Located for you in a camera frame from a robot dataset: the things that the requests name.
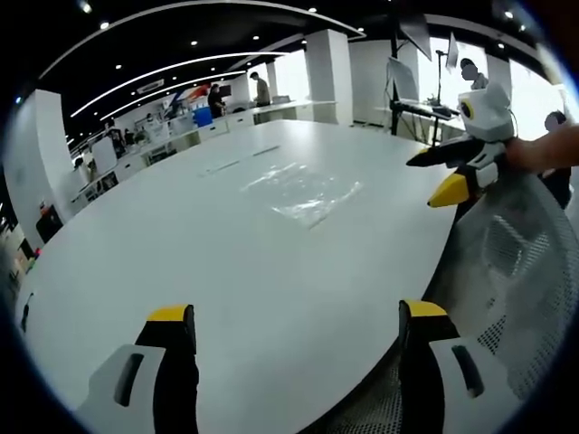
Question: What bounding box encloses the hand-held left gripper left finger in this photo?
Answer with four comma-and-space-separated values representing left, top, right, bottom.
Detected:
75, 303, 201, 434

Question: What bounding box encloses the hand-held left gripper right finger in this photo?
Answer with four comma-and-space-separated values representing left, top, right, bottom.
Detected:
397, 297, 521, 434

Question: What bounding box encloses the clear plastic resealable bag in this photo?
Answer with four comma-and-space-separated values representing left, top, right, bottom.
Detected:
239, 161, 364, 231

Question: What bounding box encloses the person's right hand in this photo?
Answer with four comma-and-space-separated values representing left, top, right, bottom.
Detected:
503, 134, 560, 179

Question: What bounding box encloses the black stand table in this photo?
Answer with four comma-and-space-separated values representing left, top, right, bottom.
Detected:
388, 99, 461, 146

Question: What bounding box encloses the white reflector board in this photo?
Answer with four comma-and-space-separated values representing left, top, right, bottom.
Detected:
386, 56, 421, 104

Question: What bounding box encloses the white mesh office chair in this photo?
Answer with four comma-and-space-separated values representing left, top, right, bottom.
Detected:
325, 170, 576, 434

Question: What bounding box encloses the black studio light panel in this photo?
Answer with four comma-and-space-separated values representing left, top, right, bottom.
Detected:
396, 12, 433, 61

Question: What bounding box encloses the white square pillar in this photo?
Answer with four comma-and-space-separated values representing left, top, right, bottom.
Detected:
303, 28, 355, 127
3, 88, 88, 248

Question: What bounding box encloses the small black object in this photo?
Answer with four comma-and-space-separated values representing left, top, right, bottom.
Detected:
19, 291, 36, 335

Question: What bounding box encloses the black bin with red lid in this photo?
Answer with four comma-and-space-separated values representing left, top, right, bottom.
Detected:
34, 203, 65, 244

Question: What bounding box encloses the long white counter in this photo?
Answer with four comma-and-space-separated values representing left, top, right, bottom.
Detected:
71, 98, 339, 203

